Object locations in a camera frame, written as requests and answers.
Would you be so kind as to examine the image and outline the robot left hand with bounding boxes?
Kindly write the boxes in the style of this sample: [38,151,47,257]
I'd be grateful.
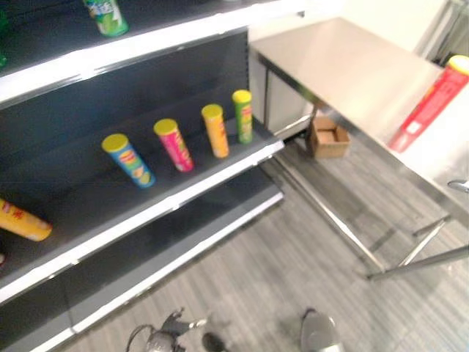
[161,307,208,337]

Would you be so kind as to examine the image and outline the robot dark foot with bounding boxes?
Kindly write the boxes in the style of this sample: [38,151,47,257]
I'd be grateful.
[201,331,227,352]

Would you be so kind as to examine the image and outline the stainless steel table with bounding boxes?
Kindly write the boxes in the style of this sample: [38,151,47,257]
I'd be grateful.
[248,16,469,282]

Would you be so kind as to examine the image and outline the open cardboard box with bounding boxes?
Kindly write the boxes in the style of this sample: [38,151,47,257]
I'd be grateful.
[306,116,351,159]

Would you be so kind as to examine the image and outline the pink chip can yellow lid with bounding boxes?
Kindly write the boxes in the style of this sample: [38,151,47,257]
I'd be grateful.
[152,118,195,173]

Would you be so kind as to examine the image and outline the green drink can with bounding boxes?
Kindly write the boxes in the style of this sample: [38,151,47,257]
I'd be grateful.
[82,0,130,37]

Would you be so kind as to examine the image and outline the orange chip can yellow lid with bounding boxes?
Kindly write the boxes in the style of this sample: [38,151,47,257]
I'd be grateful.
[201,103,231,159]

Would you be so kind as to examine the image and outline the blue chip can yellow lid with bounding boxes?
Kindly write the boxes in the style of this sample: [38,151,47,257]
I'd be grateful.
[101,133,157,190]

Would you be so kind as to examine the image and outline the green bottle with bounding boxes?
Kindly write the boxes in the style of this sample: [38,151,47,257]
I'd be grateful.
[0,9,9,69]

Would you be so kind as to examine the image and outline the red chip can yellow lid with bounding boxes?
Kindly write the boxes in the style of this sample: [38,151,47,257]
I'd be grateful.
[388,54,469,153]

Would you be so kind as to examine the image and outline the green chip can yellow lid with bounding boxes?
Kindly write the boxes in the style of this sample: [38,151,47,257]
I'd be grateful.
[232,89,254,144]

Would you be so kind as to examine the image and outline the small silver object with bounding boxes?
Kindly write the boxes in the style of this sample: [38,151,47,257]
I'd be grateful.
[447,178,469,194]

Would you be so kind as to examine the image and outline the dark shelf unit white edges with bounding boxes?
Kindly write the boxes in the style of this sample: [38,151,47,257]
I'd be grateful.
[0,0,307,352]

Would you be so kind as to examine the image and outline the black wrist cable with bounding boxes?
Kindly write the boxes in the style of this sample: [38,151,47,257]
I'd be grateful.
[126,323,150,352]

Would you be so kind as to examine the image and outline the yellow chip can red print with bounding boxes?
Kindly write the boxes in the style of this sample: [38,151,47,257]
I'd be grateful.
[0,198,53,242]

